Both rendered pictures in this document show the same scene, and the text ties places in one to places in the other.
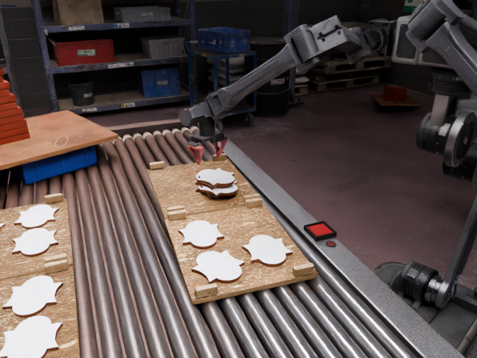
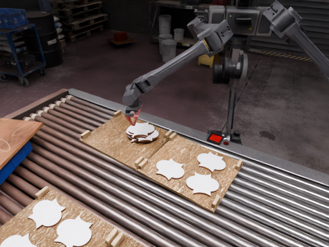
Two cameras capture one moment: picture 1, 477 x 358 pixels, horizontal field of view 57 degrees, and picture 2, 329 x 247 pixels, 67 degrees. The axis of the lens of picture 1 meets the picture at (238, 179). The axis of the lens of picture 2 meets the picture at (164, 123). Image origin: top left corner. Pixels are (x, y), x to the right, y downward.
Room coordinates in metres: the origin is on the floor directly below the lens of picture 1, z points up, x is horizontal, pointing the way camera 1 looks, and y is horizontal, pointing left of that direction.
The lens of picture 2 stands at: (0.46, 0.67, 1.82)
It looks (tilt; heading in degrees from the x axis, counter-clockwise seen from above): 35 degrees down; 322
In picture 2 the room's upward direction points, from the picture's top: straight up
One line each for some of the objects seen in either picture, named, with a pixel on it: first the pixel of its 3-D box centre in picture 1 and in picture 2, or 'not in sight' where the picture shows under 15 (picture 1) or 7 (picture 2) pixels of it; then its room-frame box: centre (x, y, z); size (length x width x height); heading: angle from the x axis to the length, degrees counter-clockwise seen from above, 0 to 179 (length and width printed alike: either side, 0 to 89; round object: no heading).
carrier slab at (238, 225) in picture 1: (233, 246); (191, 167); (1.09, 0.01, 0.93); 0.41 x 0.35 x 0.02; 18
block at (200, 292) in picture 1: (206, 290); (216, 201); (0.87, 0.08, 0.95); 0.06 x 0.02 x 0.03; 108
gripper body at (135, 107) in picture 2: (206, 128); (133, 102); (1.45, 0.11, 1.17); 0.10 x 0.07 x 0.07; 136
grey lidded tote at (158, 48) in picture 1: (162, 46); not in sight; (5.85, 0.99, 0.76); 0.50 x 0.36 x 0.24; 122
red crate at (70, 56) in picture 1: (83, 50); not in sight; (5.45, 1.88, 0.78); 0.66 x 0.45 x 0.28; 116
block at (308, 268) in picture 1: (303, 270); (239, 164); (0.95, -0.17, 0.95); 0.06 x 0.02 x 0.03; 108
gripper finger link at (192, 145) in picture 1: (200, 150); (133, 117); (1.43, 0.13, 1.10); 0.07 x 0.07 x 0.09; 46
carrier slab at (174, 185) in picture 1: (200, 185); (127, 137); (1.49, 0.14, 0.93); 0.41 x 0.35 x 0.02; 19
